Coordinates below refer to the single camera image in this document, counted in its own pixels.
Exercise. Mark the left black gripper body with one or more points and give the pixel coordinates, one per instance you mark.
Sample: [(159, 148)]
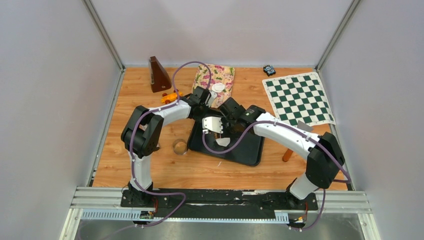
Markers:
[(204, 111)]

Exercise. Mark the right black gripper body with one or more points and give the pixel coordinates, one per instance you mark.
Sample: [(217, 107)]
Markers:
[(229, 129)]

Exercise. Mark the black baking tray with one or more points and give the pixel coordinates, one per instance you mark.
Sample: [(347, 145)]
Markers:
[(248, 152)]

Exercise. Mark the wooden pastry roller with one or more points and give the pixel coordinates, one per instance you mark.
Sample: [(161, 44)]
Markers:
[(218, 136)]

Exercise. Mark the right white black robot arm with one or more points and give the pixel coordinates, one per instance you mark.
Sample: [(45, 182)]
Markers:
[(323, 154)]

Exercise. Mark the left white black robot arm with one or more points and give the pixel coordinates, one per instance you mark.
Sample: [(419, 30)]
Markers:
[(142, 133)]

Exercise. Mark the orange toy car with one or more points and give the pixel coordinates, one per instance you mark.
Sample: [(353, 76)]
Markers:
[(168, 98)]

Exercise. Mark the floral rectangular tray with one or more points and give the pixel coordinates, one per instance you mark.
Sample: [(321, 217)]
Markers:
[(219, 74)]

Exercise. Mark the brown wooden metronome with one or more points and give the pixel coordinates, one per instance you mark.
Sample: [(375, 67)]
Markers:
[(159, 78)]

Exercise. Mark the small blue black toy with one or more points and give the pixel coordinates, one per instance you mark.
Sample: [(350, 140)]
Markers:
[(269, 70)]

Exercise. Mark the green white chess mat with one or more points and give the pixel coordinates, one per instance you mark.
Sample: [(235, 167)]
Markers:
[(299, 97)]

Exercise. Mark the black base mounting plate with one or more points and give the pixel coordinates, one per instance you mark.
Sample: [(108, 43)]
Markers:
[(219, 203)]

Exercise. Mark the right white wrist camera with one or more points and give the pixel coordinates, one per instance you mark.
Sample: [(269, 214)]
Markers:
[(212, 124)]

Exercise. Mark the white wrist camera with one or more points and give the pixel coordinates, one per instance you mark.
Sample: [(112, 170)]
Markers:
[(213, 96), (212, 124)]

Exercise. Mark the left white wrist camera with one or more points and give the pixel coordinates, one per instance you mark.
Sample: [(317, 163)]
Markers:
[(213, 96)]

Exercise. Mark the wooden handled metal scraper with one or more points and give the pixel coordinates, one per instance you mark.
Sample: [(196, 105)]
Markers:
[(302, 126)]

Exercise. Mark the aluminium frame rail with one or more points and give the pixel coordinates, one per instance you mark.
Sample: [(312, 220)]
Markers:
[(103, 203)]

